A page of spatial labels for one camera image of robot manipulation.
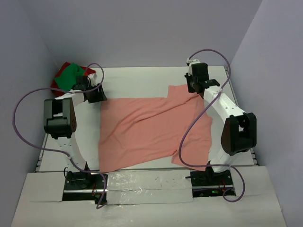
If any pink t-shirt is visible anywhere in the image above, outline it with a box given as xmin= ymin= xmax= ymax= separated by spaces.
xmin=98 ymin=85 xmax=212 ymax=172

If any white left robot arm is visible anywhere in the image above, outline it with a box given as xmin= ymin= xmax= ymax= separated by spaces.
xmin=44 ymin=73 xmax=107 ymax=189

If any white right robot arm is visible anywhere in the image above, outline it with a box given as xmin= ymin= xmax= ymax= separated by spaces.
xmin=185 ymin=60 xmax=257 ymax=185

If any red folded t-shirt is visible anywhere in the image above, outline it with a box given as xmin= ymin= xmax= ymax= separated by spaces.
xmin=51 ymin=61 xmax=96 ymax=97

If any green folded t-shirt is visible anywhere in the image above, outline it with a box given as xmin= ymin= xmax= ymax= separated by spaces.
xmin=54 ymin=62 xmax=86 ymax=91

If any silver tape patch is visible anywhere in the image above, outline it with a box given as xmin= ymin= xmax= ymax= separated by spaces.
xmin=107 ymin=169 xmax=193 ymax=205

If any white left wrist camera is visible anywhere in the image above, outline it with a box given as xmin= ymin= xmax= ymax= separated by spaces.
xmin=88 ymin=73 xmax=98 ymax=87

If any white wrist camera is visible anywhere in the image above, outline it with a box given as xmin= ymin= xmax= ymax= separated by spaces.
xmin=186 ymin=58 xmax=200 ymax=66
xmin=88 ymin=73 xmax=98 ymax=87

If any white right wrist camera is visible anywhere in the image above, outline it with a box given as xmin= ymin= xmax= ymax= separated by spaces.
xmin=186 ymin=58 xmax=200 ymax=66

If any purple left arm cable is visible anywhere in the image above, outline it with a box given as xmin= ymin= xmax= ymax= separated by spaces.
xmin=13 ymin=62 xmax=108 ymax=210

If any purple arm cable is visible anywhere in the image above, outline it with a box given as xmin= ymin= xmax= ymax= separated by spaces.
xmin=13 ymin=62 xmax=108 ymax=210
xmin=179 ymin=49 xmax=245 ymax=202

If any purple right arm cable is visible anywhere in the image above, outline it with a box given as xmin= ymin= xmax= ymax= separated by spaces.
xmin=179 ymin=49 xmax=245 ymax=202

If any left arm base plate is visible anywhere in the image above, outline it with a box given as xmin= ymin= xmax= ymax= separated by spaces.
xmin=62 ymin=167 xmax=106 ymax=205

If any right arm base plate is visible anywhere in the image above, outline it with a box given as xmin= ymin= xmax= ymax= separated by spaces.
xmin=185 ymin=167 xmax=235 ymax=198

